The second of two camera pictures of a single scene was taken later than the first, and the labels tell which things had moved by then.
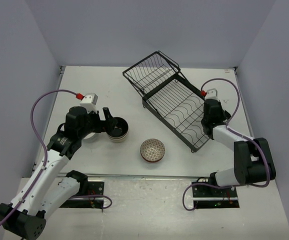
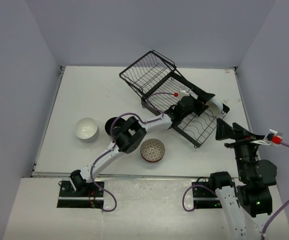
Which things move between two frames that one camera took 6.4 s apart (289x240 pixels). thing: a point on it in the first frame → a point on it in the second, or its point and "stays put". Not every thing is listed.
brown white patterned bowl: x=152 y=150 stays put
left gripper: x=101 y=124 → x=200 y=105
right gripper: x=222 y=117 → x=237 y=132
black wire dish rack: x=158 y=80 stays put
